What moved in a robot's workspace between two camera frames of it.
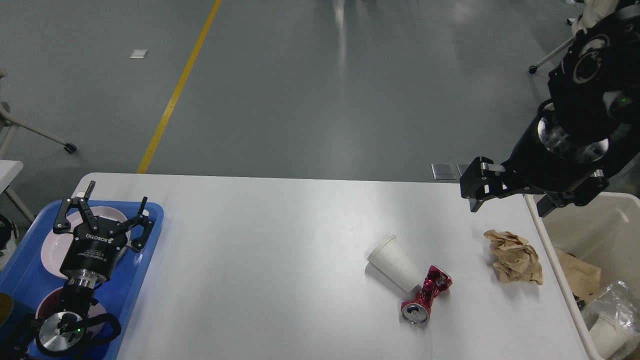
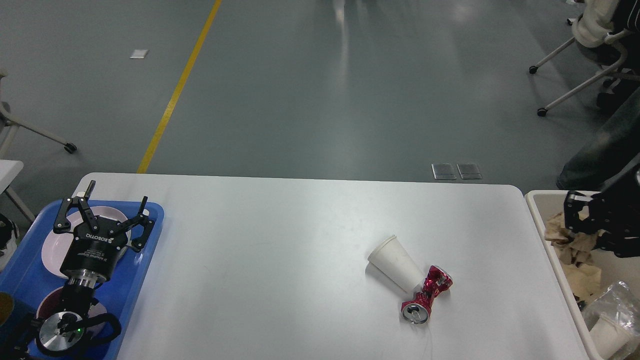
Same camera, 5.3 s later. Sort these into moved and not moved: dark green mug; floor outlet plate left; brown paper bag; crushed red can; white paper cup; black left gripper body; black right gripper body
Moved: black right gripper body
Not moved: dark green mug; white paper cup; crushed red can; brown paper bag; black left gripper body; floor outlet plate left
